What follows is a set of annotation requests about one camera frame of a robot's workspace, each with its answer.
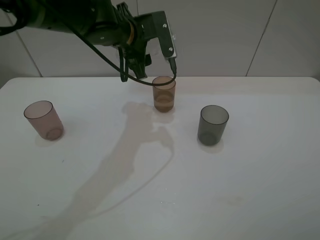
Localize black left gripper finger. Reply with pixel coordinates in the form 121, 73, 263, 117
124, 44, 152, 80

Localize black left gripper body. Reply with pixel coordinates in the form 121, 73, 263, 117
84, 0, 148, 50

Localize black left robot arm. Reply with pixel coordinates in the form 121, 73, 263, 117
0, 0, 151, 82

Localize orange translucent plastic cup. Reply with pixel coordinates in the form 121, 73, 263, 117
152, 81, 176, 113

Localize grey translucent plastic cup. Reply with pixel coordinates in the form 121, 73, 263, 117
197, 105, 230, 146

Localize pink translucent plastic cup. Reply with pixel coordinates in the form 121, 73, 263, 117
23, 100, 64, 141

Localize black camera cable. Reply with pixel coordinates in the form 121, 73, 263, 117
0, 0, 178, 87

